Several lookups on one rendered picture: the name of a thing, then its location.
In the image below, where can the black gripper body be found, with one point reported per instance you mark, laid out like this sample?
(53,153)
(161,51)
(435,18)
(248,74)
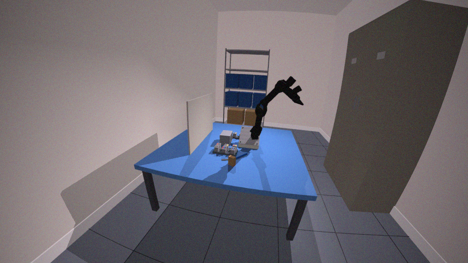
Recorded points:
(290,93)

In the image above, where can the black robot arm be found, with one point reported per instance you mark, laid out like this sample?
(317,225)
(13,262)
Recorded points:
(280,86)

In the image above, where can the brown cardboard box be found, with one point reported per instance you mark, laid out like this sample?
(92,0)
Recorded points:
(231,160)

